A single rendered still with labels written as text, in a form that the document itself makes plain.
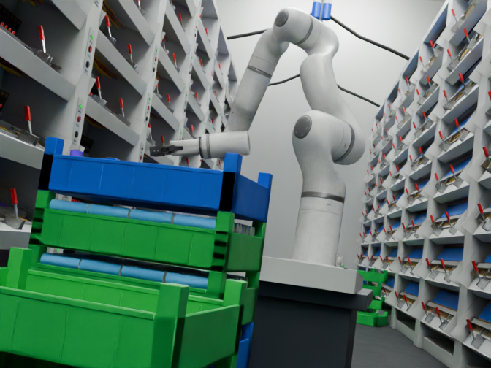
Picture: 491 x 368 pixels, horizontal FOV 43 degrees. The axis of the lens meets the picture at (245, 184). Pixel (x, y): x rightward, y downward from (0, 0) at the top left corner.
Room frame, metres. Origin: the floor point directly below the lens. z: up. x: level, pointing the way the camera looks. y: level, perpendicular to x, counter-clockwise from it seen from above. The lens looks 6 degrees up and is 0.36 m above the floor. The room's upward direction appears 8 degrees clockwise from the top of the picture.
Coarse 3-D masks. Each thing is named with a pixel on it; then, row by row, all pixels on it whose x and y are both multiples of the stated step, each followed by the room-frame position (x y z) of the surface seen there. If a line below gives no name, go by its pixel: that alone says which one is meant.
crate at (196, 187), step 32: (64, 160) 0.90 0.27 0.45; (96, 160) 0.88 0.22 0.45; (224, 160) 0.83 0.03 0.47; (64, 192) 0.90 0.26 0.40; (96, 192) 0.88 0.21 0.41; (128, 192) 0.87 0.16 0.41; (160, 192) 0.86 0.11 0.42; (192, 192) 0.84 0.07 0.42; (224, 192) 0.83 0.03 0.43; (256, 192) 0.93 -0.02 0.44
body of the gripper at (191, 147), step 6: (174, 144) 2.04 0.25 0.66; (180, 144) 2.04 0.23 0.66; (186, 144) 2.04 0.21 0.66; (192, 144) 2.04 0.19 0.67; (198, 144) 2.04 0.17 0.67; (174, 150) 2.06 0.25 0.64; (180, 150) 2.04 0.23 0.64; (186, 150) 2.04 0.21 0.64; (192, 150) 2.04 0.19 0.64; (198, 150) 2.04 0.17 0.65
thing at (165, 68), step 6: (162, 36) 2.39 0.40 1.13; (162, 48) 2.44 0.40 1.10; (162, 54) 2.48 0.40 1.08; (174, 54) 2.81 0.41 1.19; (162, 60) 2.51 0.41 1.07; (168, 60) 2.58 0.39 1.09; (174, 60) 2.81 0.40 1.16; (162, 66) 2.76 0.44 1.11; (168, 66) 2.62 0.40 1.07; (174, 66) 2.70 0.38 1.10; (156, 72) 2.84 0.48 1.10; (162, 72) 2.90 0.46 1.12; (168, 72) 2.66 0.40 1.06; (174, 72) 2.73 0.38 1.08; (180, 72) 3.00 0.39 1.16; (156, 78) 2.95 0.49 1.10; (168, 78) 2.98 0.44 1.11; (174, 78) 2.78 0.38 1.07; (180, 78) 2.87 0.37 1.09; (186, 78) 2.99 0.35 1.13; (180, 84) 2.92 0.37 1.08; (180, 90) 2.96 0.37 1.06
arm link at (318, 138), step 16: (320, 112) 1.64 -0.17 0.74; (304, 128) 1.63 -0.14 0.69; (320, 128) 1.61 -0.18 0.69; (336, 128) 1.64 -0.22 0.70; (304, 144) 1.64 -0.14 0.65; (320, 144) 1.62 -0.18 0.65; (336, 144) 1.65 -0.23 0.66; (304, 160) 1.67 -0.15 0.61; (320, 160) 1.64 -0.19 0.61; (304, 176) 1.69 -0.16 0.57; (320, 176) 1.65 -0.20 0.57; (336, 176) 1.65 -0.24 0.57; (304, 192) 1.68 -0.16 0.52; (320, 192) 1.65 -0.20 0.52; (336, 192) 1.66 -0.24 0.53
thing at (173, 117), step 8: (152, 96) 2.41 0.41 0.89; (160, 96) 2.54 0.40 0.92; (168, 96) 2.81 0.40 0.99; (152, 104) 2.46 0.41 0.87; (160, 104) 2.56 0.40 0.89; (152, 112) 2.99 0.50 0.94; (160, 112) 2.61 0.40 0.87; (168, 112) 2.73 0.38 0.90; (176, 112) 3.00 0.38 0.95; (168, 120) 2.78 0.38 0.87; (176, 120) 2.91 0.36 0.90; (176, 128) 2.97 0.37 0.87
